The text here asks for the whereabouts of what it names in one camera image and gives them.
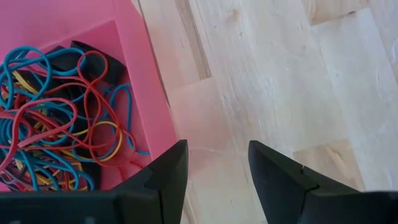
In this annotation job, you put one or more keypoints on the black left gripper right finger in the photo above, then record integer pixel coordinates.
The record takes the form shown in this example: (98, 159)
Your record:
(280, 186)

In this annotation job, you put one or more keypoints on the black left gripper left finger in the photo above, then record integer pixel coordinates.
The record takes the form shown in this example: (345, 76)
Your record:
(161, 186)

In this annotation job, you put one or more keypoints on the yellow rubber band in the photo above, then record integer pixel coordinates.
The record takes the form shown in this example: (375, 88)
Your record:
(116, 129)

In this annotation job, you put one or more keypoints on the teal rubber band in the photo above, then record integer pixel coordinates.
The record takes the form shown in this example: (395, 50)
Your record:
(12, 57)
(128, 93)

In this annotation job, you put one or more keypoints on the black wide rubber band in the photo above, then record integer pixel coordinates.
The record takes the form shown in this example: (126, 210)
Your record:
(109, 67)
(63, 62)

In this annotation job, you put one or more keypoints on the pink-red rubber band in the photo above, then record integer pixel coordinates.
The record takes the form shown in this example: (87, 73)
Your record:
(46, 101)

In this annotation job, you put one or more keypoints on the orange-red rubber band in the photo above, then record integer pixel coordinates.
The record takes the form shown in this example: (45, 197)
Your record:
(93, 53)

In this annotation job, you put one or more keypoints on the pink translucent plastic bin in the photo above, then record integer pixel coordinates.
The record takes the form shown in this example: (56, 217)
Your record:
(140, 77)

